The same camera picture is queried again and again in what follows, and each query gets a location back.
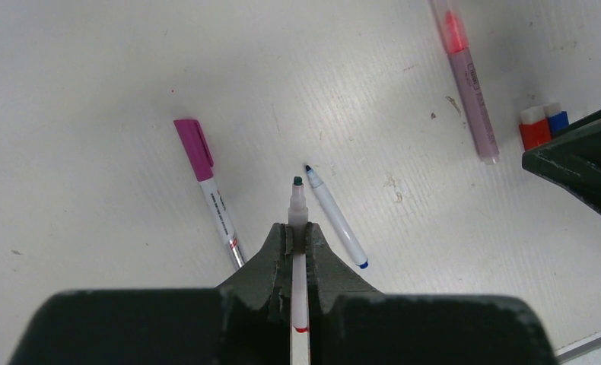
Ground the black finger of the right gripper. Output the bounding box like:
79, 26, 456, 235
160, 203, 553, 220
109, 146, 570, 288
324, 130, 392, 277
521, 110, 601, 215

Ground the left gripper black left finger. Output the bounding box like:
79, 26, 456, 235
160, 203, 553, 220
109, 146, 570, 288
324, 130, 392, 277
217, 223, 291, 364

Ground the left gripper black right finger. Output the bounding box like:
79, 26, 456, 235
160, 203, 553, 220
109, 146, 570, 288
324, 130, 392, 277
304, 222, 379, 364

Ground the red pen cap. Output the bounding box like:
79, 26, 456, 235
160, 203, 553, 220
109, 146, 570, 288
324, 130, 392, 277
519, 106, 552, 151

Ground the blue white pen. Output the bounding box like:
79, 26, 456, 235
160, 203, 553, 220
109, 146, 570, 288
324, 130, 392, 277
304, 165, 369, 269

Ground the red white pen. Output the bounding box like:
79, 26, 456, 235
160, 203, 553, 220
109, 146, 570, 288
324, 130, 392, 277
286, 176, 312, 365

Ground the purple pen cap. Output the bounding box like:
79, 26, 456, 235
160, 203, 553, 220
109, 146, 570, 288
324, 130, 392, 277
173, 119, 214, 182

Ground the grey pen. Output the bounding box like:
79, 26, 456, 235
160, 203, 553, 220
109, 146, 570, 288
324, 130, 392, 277
173, 119, 247, 271

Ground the pink pen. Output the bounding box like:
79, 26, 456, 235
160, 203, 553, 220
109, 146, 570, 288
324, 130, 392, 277
430, 1, 499, 165

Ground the blue pen cap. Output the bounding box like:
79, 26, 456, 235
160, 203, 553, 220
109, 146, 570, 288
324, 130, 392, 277
543, 103, 569, 138

